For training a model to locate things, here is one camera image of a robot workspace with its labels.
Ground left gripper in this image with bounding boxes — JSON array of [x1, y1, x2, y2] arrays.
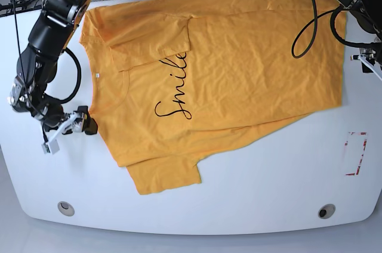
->
[[350, 50, 382, 81]]

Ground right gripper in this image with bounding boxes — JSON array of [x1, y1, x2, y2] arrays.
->
[[41, 106, 98, 144]]

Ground orange T-shirt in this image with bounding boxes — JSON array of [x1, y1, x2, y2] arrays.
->
[[80, 0, 344, 195]]

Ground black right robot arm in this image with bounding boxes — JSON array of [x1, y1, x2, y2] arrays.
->
[[8, 0, 98, 135]]

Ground red tape rectangle marking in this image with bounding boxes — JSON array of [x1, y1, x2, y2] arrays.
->
[[342, 132, 368, 176]]

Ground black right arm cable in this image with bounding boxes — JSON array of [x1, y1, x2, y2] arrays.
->
[[44, 47, 82, 105]]

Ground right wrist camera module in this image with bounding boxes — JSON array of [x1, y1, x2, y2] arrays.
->
[[42, 140, 60, 155]]

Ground left table cable grommet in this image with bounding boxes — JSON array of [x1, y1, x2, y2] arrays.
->
[[57, 201, 75, 217]]

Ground table cable grommet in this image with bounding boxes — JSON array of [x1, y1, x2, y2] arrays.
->
[[57, 201, 75, 217], [318, 204, 336, 219]]

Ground right table cable grommet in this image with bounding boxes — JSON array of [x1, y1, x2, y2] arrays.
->
[[318, 204, 336, 219]]

